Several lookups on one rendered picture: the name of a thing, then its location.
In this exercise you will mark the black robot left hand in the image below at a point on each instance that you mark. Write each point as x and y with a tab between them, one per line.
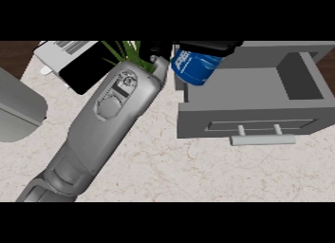
207	46

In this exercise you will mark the blue can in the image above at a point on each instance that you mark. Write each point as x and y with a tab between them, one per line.
195	68

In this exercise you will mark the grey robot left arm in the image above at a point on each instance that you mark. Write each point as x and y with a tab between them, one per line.
103	117

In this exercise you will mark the grey open drawer box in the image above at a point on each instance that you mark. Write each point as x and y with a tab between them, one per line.
239	85

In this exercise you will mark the grey drawer front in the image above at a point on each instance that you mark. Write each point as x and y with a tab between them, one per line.
192	121

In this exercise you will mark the green leafy plant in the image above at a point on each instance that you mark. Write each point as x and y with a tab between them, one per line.
131	53

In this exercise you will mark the grey rounded appliance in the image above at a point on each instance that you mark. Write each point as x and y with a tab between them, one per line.
10	107

